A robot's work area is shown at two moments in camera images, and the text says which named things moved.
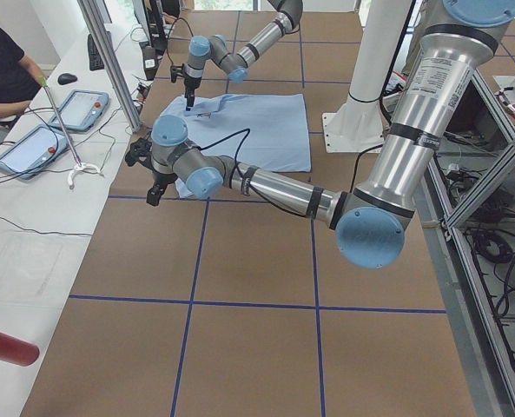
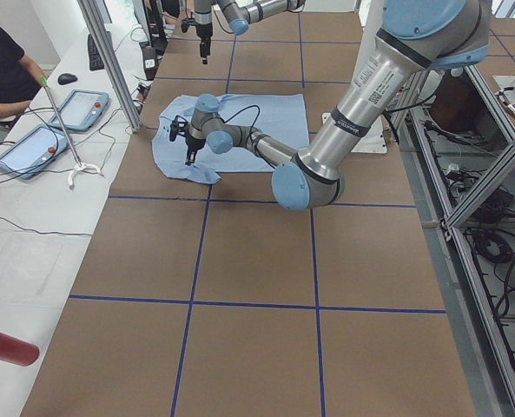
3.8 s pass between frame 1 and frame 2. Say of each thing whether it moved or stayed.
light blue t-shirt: stayed
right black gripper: moved
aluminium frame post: stayed
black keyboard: stayed
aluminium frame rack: stayed
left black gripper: moved
